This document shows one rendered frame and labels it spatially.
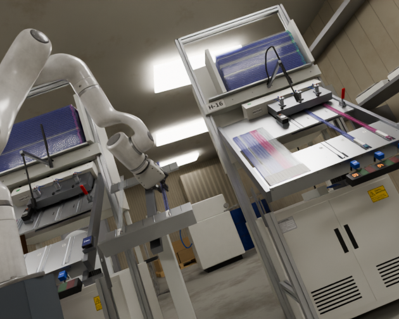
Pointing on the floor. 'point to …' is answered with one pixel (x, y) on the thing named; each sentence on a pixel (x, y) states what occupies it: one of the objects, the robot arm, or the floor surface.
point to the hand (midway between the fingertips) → (163, 188)
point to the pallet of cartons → (183, 256)
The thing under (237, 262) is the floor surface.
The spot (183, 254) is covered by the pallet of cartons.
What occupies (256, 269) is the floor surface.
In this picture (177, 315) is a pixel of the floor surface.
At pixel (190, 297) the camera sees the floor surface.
